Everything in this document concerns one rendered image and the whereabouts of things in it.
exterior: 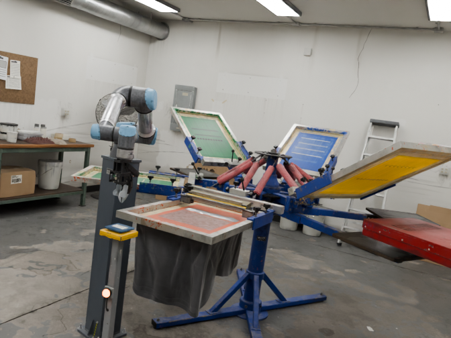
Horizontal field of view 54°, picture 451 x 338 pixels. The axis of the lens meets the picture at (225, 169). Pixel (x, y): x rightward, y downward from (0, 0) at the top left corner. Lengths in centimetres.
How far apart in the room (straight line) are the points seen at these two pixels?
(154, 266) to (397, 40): 512
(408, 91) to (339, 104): 94
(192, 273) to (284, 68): 510
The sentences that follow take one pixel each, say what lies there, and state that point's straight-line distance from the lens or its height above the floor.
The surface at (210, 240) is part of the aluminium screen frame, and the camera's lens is 214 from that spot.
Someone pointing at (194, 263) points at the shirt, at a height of 80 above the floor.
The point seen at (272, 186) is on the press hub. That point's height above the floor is 106.
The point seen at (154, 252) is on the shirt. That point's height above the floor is 79.
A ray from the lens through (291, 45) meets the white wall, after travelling 707.
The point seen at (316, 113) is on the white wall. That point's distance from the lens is 682.
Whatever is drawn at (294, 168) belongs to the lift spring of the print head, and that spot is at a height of 123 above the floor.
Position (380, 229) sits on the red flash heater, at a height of 108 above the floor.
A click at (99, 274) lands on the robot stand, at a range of 308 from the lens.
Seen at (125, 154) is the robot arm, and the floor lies 133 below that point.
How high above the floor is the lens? 158
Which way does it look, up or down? 7 degrees down
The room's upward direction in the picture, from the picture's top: 8 degrees clockwise
